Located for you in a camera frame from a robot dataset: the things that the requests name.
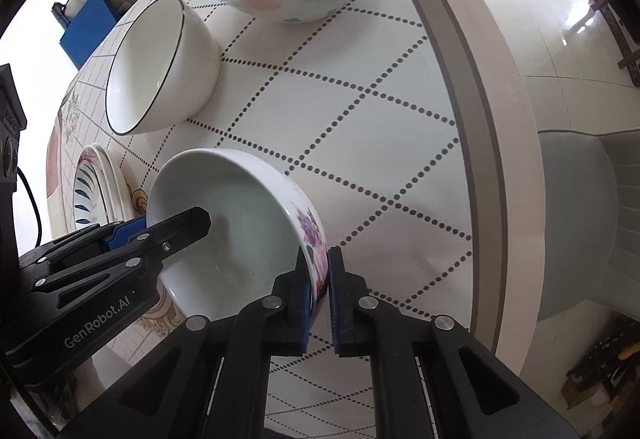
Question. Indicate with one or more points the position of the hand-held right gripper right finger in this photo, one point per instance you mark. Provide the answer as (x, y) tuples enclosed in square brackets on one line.
[(336, 319)]

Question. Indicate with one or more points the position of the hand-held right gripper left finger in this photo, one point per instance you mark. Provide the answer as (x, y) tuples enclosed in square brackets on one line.
[(302, 314)]

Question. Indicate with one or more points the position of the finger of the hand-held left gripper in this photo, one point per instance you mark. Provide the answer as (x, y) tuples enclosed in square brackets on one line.
[(127, 234), (185, 226)]

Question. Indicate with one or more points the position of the plate with dark striped rim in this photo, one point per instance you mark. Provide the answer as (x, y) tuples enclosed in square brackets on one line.
[(85, 199)]

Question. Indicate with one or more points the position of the white bowl with purple flowers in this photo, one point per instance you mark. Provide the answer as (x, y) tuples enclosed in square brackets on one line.
[(240, 199)]

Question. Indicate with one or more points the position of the white plate with pink flowers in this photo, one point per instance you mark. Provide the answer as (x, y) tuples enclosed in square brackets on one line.
[(89, 158)]

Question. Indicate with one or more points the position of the white bowl with black rim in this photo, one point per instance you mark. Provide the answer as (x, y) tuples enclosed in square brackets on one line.
[(195, 54)]

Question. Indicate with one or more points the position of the diamond pattern floral tablecloth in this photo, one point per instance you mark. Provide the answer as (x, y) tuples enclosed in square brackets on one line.
[(350, 119)]

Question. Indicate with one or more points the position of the blue folded mat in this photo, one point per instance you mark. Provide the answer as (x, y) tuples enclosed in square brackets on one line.
[(90, 29)]

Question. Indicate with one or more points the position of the grey office chair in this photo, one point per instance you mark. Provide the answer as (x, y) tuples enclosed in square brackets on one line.
[(590, 219)]

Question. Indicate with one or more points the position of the dark clutter with yellow piece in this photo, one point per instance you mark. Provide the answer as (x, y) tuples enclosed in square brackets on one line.
[(610, 369)]

